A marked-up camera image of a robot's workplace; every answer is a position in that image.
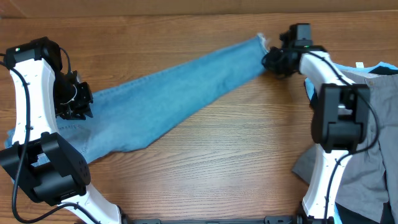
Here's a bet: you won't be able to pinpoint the light blue denim jeans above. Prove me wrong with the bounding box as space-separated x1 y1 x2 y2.
4 33 270 165

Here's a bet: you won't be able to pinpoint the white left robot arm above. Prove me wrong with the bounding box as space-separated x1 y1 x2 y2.
1 37 130 223

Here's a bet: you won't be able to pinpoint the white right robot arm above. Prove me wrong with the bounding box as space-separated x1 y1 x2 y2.
262 45 378 223

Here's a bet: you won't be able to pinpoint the light blue shirt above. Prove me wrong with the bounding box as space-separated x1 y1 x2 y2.
304 62 397 107

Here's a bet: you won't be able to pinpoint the grey trousers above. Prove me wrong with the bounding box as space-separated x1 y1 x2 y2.
292 70 398 223

